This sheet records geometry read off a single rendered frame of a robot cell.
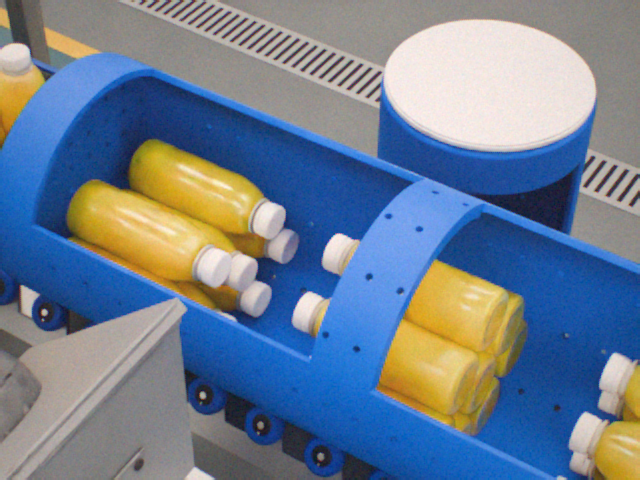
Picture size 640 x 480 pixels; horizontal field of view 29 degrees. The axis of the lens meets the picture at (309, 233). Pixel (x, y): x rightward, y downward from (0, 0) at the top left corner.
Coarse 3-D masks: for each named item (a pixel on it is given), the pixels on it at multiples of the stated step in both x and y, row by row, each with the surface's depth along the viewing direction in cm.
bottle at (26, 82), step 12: (0, 72) 161; (12, 72) 159; (24, 72) 159; (36, 72) 161; (0, 84) 160; (12, 84) 159; (24, 84) 160; (36, 84) 161; (0, 96) 161; (12, 96) 160; (24, 96) 160; (0, 108) 163; (12, 108) 161; (12, 120) 163
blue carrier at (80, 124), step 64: (128, 64) 134; (64, 128) 126; (128, 128) 146; (192, 128) 147; (256, 128) 139; (0, 192) 128; (64, 192) 139; (320, 192) 141; (384, 192) 134; (448, 192) 120; (0, 256) 133; (64, 256) 126; (320, 256) 143; (384, 256) 112; (448, 256) 135; (512, 256) 130; (576, 256) 123; (192, 320) 120; (256, 320) 142; (384, 320) 110; (576, 320) 130; (256, 384) 120; (320, 384) 114; (512, 384) 133; (576, 384) 131; (384, 448) 114; (448, 448) 109; (512, 448) 130
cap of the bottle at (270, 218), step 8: (264, 208) 134; (272, 208) 134; (280, 208) 135; (256, 216) 134; (264, 216) 134; (272, 216) 134; (280, 216) 135; (256, 224) 134; (264, 224) 134; (272, 224) 134; (280, 224) 136; (256, 232) 135; (264, 232) 134; (272, 232) 135
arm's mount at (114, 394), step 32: (128, 320) 90; (160, 320) 85; (32, 352) 102; (64, 352) 94; (96, 352) 88; (128, 352) 83; (160, 352) 87; (64, 384) 86; (96, 384) 81; (128, 384) 84; (160, 384) 89; (32, 416) 84; (64, 416) 79; (96, 416) 82; (128, 416) 86; (160, 416) 91; (0, 448) 82; (32, 448) 77; (64, 448) 80; (96, 448) 84; (128, 448) 88; (160, 448) 93; (192, 448) 98
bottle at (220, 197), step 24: (144, 144) 140; (168, 144) 140; (144, 168) 138; (168, 168) 137; (192, 168) 137; (216, 168) 137; (144, 192) 140; (168, 192) 137; (192, 192) 136; (216, 192) 135; (240, 192) 134; (192, 216) 138; (216, 216) 135; (240, 216) 134
